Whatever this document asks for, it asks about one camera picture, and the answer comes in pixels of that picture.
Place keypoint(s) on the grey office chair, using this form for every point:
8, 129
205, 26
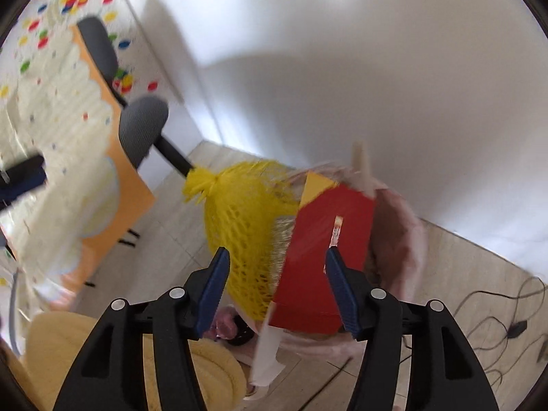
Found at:
141, 124

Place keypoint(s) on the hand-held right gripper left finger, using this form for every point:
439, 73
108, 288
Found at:
212, 295

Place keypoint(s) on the white paper strip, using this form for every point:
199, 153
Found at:
265, 355

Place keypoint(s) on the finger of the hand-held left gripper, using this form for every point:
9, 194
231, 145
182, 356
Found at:
23, 175

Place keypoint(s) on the yellow striped dotted sheet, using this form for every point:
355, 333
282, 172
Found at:
64, 107

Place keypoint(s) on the red cardboard box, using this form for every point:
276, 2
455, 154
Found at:
317, 257

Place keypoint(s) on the balloon printed plastic tablecloth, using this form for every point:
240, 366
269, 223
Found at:
51, 0

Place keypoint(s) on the white slipper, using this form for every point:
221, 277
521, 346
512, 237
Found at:
256, 391

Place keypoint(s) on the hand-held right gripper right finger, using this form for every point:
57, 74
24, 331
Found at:
342, 295

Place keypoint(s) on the clear plastic bag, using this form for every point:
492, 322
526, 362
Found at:
398, 244

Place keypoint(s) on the yellow foam net sleeve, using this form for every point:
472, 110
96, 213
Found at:
244, 231

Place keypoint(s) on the black power adapter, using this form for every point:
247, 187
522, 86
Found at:
517, 329

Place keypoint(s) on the beige flat stick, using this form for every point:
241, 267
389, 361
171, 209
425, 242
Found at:
361, 167

